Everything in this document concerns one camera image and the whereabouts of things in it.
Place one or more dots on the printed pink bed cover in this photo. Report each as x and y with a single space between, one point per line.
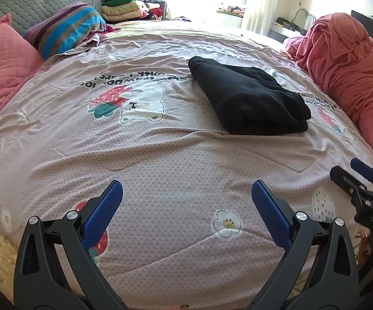
173 168

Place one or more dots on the heaped pink blanket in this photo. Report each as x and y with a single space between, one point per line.
341 58

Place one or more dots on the dark monitor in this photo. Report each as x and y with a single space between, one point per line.
361 17

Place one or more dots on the white curtain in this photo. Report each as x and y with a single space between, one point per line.
260 3

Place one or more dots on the pile of folded clothes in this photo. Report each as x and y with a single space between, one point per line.
125 9

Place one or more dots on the black sweater with orange cuffs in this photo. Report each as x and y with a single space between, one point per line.
247 103

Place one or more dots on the grey quilted headboard cushion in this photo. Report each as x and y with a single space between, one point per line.
28 3

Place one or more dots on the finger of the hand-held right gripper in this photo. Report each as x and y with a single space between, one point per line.
344 177
365 169

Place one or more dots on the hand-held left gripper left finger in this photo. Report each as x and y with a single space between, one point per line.
104 213

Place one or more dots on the striped pillow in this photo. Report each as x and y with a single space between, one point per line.
66 25

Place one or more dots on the clutter on windowsill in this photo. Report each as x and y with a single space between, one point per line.
231 10

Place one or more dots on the pink quilted pillow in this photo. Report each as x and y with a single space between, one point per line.
2 58

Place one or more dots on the white side table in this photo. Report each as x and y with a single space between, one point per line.
286 32

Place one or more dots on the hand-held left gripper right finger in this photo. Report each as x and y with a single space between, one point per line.
270 213

